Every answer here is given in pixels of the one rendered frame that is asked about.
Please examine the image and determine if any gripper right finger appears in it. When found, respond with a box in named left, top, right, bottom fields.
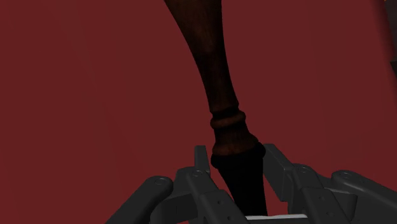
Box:
left=262, top=143, right=397, bottom=224

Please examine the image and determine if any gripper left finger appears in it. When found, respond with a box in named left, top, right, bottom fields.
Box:
left=104, top=144, right=249, bottom=224

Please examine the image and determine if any dark turned wooden furniture leg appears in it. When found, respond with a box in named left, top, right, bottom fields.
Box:
left=163, top=0, right=268, bottom=217

